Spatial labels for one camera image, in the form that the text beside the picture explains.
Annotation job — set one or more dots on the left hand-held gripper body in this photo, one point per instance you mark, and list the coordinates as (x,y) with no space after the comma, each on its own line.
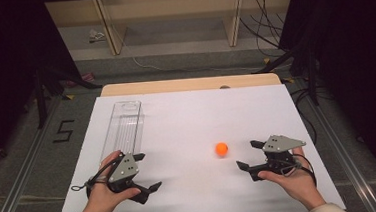
(123,169)

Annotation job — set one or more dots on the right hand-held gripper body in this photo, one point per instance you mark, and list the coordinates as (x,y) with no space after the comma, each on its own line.
(280,144)

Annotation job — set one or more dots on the clear plastic container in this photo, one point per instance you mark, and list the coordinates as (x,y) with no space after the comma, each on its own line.
(124,127)

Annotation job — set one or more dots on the orange ping-pong ball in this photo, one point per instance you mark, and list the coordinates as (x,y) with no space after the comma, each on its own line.
(221,149)

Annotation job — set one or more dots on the person's left hand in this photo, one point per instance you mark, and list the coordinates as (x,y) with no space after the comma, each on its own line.
(102,198)

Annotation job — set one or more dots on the person's right hand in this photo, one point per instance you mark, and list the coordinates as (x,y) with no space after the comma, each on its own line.
(300,185)

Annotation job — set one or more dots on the yellow tape piece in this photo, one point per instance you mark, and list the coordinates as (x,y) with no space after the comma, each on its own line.
(266,60)
(70,96)
(288,80)

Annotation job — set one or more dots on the black metal stand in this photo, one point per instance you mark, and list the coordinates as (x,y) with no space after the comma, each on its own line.
(40,103)
(313,83)

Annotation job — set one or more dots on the pink cloth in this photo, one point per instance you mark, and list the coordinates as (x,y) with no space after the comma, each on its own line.
(82,78)

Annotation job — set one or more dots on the dark curtain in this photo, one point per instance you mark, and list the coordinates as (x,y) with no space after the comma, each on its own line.
(6,65)
(356,57)

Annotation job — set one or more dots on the crumpled white paper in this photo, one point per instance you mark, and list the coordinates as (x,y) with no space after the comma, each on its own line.
(96,36)

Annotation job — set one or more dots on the beige wooden shelf unit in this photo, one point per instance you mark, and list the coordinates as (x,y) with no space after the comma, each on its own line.
(169,3)

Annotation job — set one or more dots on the aluminium floor rail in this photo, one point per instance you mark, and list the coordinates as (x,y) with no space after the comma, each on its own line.
(347,161)
(15,195)

